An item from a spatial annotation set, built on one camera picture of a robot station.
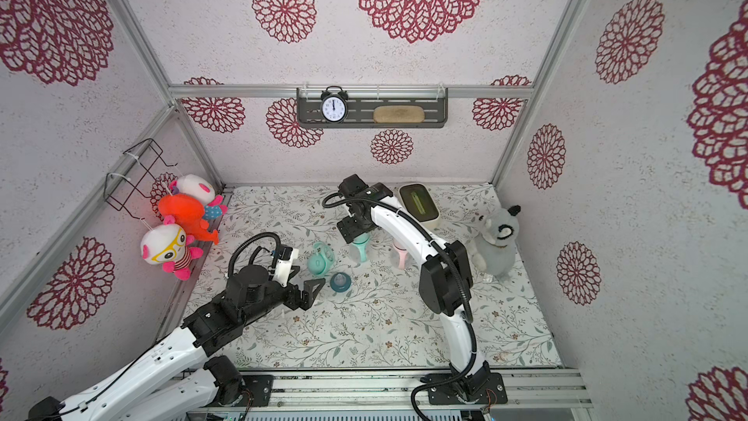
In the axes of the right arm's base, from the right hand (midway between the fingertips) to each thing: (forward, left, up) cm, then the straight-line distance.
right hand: (357, 224), depth 89 cm
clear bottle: (-7, +1, -6) cm, 9 cm away
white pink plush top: (+11, +53, +6) cm, 55 cm away
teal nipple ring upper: (-13, +6, -14) cm, 19 cm away
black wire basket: (+5, +58, +22) cm, 62 cm away
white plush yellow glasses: (-12, +51, +6) cm, 52 cm away
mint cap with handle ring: (-7, +12, -10) cm, 17 cm away
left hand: (-19, +10, +3) cm, 22 cm away
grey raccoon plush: (-6, -41, -3) cm, 41 cm away
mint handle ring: (-5, -1, -2) cm, 6 cm away
